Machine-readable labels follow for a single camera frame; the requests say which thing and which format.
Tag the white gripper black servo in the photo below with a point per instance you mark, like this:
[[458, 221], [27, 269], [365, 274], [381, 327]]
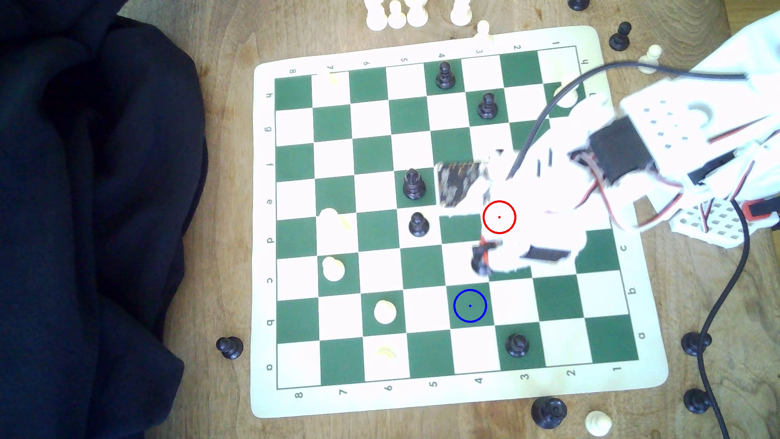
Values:
[[544, 254]]

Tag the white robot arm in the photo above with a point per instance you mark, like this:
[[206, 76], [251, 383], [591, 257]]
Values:
[[670, 116]]

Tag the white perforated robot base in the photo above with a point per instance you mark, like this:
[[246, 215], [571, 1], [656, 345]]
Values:
[[716, 227]]

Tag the black chess pawn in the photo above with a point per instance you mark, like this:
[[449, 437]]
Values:
[[445, 77], [517, 346], [487, 108], [230, 348], [620, 39], [695, 401], [692, 344], [418, 227]]

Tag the black chess bishop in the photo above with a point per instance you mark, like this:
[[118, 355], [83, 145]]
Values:
[[414, 186]]

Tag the white chess pawn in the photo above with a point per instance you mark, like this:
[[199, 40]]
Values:
[[652, 53], [384, 312], [397, 18], [482, 27], [333, 269], [598, 424]]

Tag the white chess knight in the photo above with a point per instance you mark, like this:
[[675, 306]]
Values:
[[567, 97]]

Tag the tall white chess piece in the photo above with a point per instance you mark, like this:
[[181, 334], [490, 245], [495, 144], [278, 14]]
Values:
[[330, 219]]

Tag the green white chess board mat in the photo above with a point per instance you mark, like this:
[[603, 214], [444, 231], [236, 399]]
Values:
[[365, 122]]

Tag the large black chess piece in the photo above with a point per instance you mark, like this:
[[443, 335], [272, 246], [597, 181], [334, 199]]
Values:
[[548, 413]]

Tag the red black table clamp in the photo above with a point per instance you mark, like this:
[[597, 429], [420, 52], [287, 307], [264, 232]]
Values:
[[758, 210]]

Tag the dark navy cloth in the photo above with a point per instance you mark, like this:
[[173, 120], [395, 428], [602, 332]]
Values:
[[91, 213]]

